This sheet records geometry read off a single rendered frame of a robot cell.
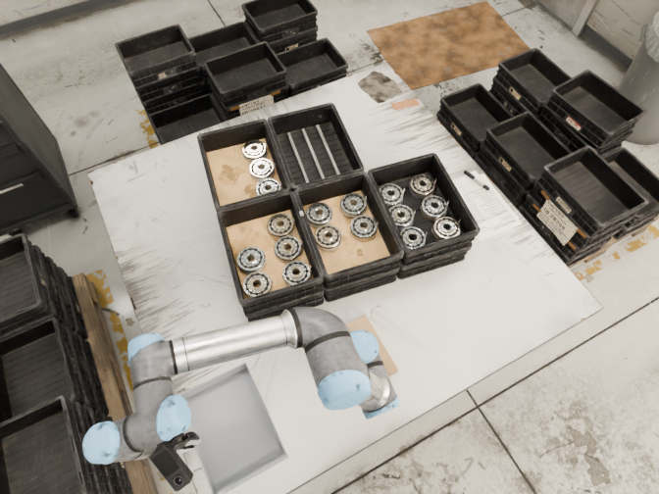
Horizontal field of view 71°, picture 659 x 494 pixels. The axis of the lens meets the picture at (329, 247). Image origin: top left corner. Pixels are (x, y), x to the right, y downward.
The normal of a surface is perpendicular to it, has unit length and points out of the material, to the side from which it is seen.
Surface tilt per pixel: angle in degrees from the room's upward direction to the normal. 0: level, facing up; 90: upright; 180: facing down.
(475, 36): 0
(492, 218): 0
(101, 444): 17
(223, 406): 1
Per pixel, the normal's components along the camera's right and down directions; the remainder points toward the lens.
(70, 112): 0.00, -0.50
